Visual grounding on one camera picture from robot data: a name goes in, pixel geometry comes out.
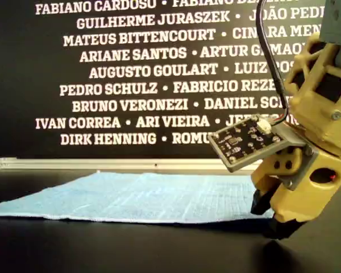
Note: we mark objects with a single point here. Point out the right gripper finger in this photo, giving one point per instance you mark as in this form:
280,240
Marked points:
272,173
295,210

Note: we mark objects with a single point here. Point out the tan right gripper body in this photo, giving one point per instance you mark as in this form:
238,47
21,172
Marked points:
329,167

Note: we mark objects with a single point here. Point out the light blue microfibre cloth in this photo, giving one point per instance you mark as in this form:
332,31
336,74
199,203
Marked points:
130,196

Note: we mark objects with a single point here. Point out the tan right robot arm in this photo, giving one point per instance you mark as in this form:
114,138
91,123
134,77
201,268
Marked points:
315,71

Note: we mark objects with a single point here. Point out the black banner with names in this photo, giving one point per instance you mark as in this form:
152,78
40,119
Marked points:
17,85

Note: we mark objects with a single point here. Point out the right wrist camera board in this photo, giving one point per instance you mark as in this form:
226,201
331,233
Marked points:
244,142

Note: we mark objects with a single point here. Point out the aluminium frame rail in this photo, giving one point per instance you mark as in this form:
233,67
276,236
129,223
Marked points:
102,164

